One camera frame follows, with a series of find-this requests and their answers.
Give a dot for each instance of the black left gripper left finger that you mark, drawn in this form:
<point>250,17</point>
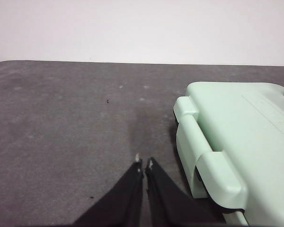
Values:
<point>123,203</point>

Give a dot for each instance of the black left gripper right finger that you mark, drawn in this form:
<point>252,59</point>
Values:
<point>172,205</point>

